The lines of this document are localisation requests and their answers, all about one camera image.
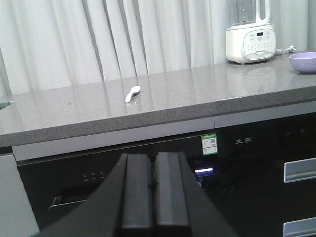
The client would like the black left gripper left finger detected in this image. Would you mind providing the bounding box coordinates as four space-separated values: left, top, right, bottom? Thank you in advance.
38 154 154 237

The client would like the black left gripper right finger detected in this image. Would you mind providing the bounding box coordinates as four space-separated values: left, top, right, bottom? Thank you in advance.
154 152 237 237

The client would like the purple plastic bowl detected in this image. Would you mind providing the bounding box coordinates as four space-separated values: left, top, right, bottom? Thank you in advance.
289 51 316 74

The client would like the green white QR sticker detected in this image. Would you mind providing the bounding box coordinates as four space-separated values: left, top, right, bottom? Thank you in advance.
201 133 218 156

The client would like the black built-in dishwasher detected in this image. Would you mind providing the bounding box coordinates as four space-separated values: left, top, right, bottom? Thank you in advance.
18 136 214 237

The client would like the white pleated curtain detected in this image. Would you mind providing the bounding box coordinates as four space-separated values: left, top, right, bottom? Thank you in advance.
0 0 316 97

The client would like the white blender with clear jar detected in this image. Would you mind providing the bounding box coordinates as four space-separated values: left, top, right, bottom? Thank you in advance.
226 0 276 64

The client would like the white blender power cord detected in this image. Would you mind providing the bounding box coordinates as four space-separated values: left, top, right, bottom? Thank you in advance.
274 45 297 56

